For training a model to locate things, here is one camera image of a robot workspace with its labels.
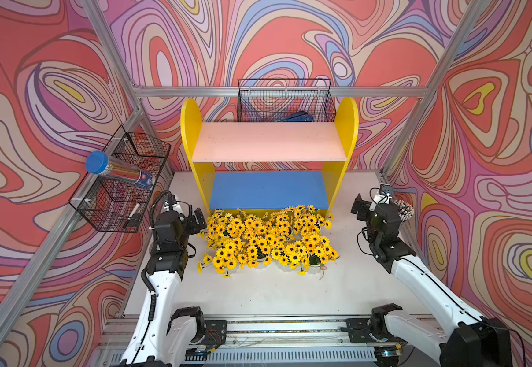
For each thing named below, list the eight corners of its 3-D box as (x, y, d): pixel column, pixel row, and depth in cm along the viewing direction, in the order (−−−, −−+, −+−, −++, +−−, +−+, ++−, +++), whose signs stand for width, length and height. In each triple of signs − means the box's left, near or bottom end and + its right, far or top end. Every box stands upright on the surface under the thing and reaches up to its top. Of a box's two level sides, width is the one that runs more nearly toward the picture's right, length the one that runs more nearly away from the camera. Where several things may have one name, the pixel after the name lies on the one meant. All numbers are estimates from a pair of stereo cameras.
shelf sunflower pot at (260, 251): (250, 277, 88) (247, 259, 75) (251, 255, 94) (248, 235, 81) (272, 277, 88) (273, 259, 75) (272, 255, 94) (273, 235, 81)
